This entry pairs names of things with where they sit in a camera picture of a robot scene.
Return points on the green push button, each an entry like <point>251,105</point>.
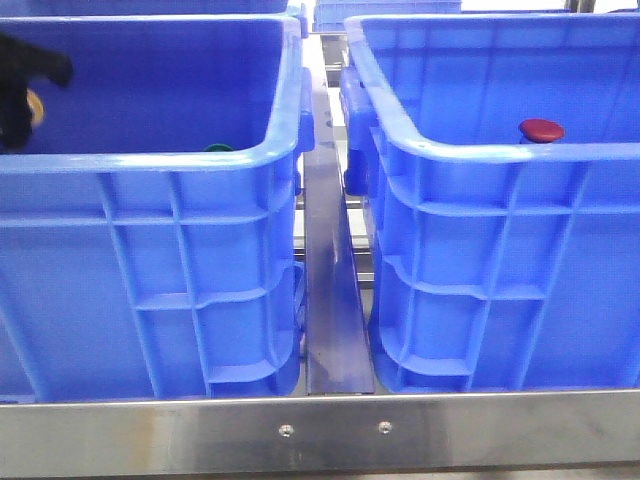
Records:
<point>219,147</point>

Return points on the steel shelf front bar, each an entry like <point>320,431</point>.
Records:
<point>369,434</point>

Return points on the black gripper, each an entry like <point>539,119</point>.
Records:
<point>20,63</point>

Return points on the blue metal divider rail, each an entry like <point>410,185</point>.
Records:
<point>338,353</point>

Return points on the blue plastic crate right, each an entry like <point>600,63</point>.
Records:
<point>499,265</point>

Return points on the blue plastic crate left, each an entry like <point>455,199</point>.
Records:
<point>135,265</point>

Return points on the blue plastic crate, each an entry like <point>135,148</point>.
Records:
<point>499,265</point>
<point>135,265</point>

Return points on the red push button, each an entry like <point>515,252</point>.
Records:
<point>540,131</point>

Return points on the distant blue crate left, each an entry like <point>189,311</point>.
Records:
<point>329,16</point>

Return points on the yellow push button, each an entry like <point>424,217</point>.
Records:
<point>37,108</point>

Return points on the blue crate back left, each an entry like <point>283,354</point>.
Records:
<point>296,9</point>

